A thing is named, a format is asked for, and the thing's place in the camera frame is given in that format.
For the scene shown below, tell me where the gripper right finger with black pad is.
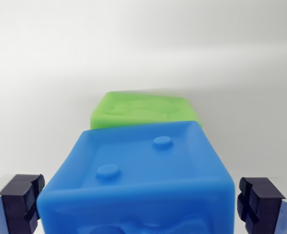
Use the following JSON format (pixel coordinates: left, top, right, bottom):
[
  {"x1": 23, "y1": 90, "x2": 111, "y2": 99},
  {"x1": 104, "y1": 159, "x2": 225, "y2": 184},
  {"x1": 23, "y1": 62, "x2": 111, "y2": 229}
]
[{"x1": 236, "y1": 176, "x2": 287, "y2": 234}]

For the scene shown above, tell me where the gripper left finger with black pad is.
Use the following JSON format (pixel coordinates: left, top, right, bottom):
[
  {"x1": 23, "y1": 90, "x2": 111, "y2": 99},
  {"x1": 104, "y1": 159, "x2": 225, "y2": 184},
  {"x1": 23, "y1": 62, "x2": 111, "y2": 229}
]
[{"x1": 0, "y1": 173, "x2": 46, "y2": 234}]

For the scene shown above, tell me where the blue soft toy cube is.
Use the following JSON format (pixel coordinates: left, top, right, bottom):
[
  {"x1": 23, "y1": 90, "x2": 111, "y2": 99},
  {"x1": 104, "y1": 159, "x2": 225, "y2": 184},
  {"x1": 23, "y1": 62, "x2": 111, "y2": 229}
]
[{"x1": 36, "y1": 120, "x2": 236, "y2": 234}]

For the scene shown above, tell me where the green soft toy cube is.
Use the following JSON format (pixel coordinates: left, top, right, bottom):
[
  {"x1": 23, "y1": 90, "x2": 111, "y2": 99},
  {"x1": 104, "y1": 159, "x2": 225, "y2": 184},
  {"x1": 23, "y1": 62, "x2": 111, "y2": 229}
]
[{"x1": 89, "y1": 91, "x2": 203, "y2": 131}]

